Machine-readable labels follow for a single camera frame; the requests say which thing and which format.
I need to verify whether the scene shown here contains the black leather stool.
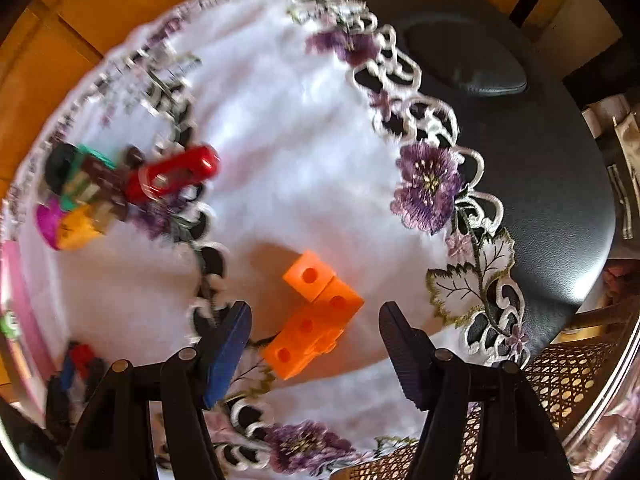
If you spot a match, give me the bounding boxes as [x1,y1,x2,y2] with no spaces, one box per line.
[310,0,613,367]

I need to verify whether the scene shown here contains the red metallic capsule tube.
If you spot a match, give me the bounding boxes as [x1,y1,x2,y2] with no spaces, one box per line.
[125,145,221,206]

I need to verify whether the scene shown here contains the red and blue toy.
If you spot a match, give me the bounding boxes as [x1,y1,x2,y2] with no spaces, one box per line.
[47,341,108,431]

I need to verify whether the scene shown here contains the yellow toy piece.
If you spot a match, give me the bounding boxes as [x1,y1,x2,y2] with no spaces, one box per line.
[56,205,108,251]

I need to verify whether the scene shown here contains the green plastic toy piece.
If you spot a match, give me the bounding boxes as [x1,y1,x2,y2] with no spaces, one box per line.
[60,144,118,211]

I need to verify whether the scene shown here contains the wicker chair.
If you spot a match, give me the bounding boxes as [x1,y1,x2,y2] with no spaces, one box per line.
[345,310,640,480]

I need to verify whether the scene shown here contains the brown toy blocks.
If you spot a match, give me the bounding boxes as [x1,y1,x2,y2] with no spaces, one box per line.
[82,147,146,223]

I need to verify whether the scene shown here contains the orange linked cube blocks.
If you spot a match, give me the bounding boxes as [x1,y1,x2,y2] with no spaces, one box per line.
[262,251,365,380]

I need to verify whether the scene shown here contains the black ring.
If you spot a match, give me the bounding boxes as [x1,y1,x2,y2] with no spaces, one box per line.
[44,144,78,196]

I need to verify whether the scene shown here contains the magenta ball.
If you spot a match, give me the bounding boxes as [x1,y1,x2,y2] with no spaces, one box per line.
[35,199,66,250]

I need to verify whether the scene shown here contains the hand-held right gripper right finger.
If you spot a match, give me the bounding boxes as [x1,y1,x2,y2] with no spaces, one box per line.
[378,301,573,480]

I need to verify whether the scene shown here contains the white embroidered floral tablecloth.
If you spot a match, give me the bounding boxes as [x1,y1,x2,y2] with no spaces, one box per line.
[0,0,531,472]

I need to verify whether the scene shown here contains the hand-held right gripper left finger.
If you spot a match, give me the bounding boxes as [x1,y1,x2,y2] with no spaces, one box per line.
[57,301,253,480]

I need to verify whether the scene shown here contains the pink box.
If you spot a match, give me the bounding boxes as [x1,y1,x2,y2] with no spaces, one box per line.
[0,240,56,421]

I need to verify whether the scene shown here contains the wooden cabinet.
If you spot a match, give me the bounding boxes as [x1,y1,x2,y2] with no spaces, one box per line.
[0,0,626,196]

